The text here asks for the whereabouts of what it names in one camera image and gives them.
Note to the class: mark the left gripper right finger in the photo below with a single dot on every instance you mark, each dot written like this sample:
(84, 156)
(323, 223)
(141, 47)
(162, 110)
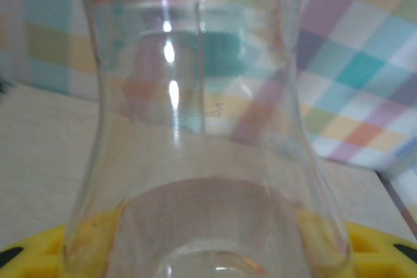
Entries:
(374, 252)

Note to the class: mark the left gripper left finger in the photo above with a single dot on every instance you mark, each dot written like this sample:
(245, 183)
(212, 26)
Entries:
(32, 258)

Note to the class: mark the red label cola bottle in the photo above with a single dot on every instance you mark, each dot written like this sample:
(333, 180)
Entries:
(208, 95)

